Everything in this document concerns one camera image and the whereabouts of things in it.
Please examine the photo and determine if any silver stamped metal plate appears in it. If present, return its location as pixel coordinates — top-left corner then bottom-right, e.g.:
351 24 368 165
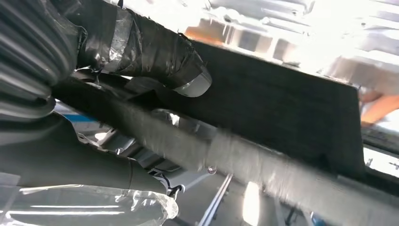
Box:
103 0 399 94

